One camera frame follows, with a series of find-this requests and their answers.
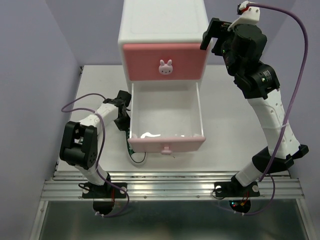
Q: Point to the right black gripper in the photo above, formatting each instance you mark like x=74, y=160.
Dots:
x=217, y=28

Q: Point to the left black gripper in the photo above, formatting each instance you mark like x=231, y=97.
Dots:
x=125, y=126

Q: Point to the pink front drawer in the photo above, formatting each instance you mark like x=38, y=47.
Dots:
x=142, y=61

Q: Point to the light pink drawer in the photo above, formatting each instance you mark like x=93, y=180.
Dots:
x=166, y=113

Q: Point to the green sneaker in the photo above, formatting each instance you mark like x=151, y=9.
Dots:
x=137, y=159

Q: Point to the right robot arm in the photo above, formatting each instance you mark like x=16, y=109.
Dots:
x=261, y=88

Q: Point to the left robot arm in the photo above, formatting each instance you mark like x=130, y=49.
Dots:
x=79, y=146

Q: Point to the white shoe cabinet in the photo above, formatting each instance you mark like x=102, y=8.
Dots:
x=161, y=22

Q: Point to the pink bunny drawer knob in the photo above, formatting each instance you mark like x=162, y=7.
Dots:
x=165, y=68

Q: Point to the pink lower drawer knob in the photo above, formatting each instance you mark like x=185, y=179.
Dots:
x=166, y=151

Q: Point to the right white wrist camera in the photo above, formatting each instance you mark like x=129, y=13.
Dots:
x=249, y=15

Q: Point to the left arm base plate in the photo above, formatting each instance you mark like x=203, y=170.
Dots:
x=92, y=191

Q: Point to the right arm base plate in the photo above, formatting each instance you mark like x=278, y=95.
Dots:
x=232, y=189

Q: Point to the aluminium rail frame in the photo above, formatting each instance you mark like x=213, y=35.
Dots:
x=171, y=195

